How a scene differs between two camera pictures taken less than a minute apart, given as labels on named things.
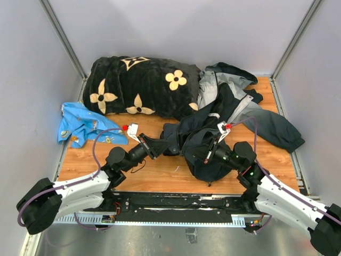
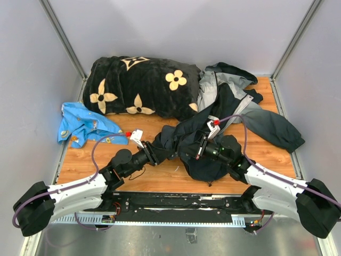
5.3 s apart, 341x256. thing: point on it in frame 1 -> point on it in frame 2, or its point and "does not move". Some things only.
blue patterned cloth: x=80 y=125 does not move
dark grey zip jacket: x=224 y=100 does not move
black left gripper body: x=150 y=150 -> x=151 y=153
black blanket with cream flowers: x=164 y=88 does not move
